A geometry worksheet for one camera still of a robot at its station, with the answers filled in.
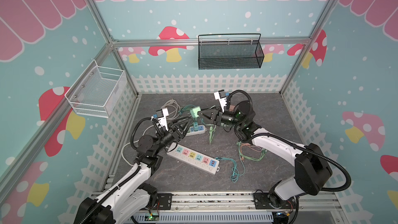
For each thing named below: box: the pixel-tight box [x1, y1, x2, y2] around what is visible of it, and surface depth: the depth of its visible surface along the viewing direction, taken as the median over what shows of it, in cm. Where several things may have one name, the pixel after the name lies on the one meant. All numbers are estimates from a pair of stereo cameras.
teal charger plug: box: [193, 121, 199, 132], surface depth 96 cm
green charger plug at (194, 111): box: [189, 105, 202, 119], surface depth 67 cm
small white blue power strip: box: [185, 124, 208, 137], surface depth 99 cm
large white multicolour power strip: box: [166, 142, 220, 175], surface depth 87 cm
